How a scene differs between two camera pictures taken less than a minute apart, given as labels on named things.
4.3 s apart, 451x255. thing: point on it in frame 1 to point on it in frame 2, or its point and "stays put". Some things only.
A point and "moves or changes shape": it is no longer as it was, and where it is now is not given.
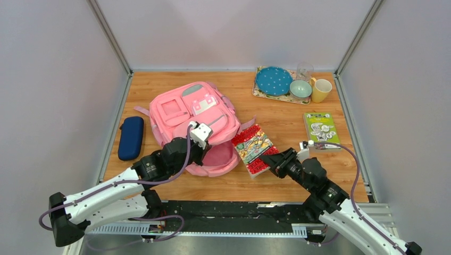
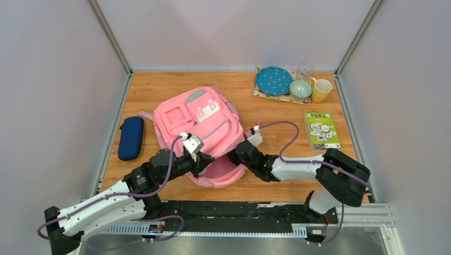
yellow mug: x=321 y=88 stays put
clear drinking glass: x=305 y=71 stays put
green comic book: x=319 y=128 stays put
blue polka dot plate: x=273 y=81 stays put
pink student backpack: x=174 y=108 moves or changes shape
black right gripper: x=278 y=162 to x=232 y=157
